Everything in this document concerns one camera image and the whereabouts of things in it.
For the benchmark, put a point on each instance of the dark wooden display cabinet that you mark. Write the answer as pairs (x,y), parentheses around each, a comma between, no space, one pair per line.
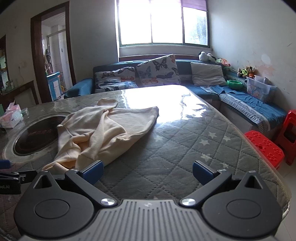
(3,69)

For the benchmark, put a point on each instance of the blue sofa throw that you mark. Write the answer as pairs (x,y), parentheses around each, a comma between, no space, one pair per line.
(249,102)

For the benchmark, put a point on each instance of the light blue small cabinet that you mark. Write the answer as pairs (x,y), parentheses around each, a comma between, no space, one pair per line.
(54,87)

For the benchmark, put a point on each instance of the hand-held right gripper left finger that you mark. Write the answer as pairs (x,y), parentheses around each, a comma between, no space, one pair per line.
(93,171)

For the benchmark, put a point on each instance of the blue corner sofa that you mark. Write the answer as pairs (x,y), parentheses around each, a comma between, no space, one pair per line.
(185,67)

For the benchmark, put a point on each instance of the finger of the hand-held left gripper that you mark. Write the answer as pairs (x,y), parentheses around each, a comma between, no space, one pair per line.
(4,164)
(23,173)

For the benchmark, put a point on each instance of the purple roller blind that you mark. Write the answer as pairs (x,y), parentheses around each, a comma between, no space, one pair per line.
(194,4)

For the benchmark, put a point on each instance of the clear plastic storage box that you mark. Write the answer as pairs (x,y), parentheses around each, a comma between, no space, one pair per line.
(260,91)

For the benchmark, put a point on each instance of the grey pillow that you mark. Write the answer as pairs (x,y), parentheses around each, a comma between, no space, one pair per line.
(208,74)

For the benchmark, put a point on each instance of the red plastic stool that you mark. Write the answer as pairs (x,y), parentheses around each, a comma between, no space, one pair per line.
(290,122)
(263,146)

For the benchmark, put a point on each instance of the pink tissue pack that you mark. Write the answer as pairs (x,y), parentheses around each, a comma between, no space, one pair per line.
(11,118)

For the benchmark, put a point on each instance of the dark wooden sideboard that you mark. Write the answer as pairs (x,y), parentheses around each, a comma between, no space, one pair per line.
(20,86)

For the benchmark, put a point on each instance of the large window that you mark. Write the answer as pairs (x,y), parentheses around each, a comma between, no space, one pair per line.
(161,23)

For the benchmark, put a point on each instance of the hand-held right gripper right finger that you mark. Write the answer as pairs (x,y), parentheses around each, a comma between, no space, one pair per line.
(202,172)

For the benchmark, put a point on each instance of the cream long-sleeved shirt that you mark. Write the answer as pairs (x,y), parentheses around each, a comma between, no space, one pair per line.
(104,129)

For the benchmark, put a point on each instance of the brown bear plush toy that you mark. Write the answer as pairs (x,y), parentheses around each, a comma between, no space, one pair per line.
(247,71)

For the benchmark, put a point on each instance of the dark wooden door frame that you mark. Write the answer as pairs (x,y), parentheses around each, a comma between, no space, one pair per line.
(35,58)

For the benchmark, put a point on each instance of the green plastic bowl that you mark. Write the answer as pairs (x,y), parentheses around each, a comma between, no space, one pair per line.
(234,84)

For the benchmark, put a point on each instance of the orange and green toy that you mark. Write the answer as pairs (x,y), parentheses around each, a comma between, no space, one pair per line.
(224,62)

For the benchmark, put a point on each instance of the panda plush toy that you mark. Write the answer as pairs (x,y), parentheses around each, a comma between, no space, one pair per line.
(205,56)

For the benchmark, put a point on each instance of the small green box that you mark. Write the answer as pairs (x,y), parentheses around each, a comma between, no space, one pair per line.
(24,112)

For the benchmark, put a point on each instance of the round black induction cooktop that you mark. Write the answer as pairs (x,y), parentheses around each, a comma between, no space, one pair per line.
(34,136)

